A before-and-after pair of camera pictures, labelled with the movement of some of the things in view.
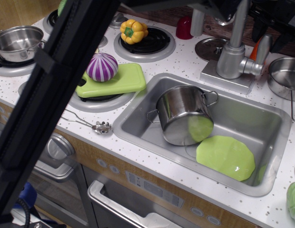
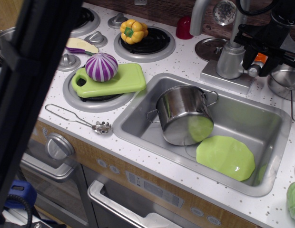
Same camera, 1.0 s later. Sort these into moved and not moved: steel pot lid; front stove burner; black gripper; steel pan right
Moved: black gripper
Not moved: front stove burner; steel pan right; steel pot lid
